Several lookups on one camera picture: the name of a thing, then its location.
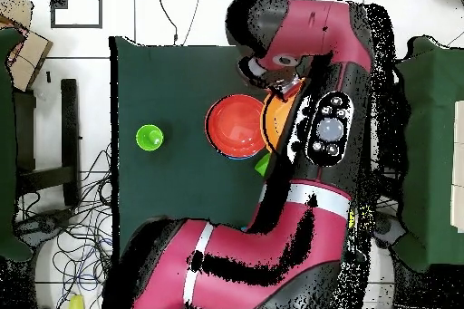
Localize large yellow-orange bowl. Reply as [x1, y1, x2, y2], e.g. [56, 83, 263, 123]
[260, 80, 305, 154]

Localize red-orange bowl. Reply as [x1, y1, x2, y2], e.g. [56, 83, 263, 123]
[205, 93, 269, 159]

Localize smooth green cup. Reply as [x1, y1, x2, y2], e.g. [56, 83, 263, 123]
[254, 151, 272, 178]

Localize dark green tablecloth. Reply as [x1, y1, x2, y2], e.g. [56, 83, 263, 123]
[109, 35, 371, 266]

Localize ridged green cup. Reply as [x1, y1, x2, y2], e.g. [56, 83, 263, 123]
[135, 124, 165, 152]

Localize green cloth side table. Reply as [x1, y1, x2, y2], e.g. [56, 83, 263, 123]
[390, 35, 464, 274]
[0, 27, 34, 263]

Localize grey black stand base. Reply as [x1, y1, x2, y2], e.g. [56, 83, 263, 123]
[376, 210, 409, 250]
[15, 207, 75, 248]

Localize white boxes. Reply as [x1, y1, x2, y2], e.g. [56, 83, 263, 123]
[449, 100, 464, 234]

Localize cardboard box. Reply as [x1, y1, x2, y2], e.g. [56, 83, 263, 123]
[0, 0, 53, 92]

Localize small yellow object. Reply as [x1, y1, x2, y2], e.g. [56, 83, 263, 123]
[67, 293, 86, 309]

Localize black floor cable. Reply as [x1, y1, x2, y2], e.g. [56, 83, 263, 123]
[153, 0, 179, 46]

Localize black square floor frame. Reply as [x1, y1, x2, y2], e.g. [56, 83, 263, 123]
[49, 0, 103, 30]

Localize black stand frame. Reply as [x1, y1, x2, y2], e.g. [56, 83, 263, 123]
[14, 77, 82, 208]

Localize tangle of floor cables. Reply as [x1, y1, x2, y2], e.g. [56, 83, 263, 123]
[14, 141, 121, 309]

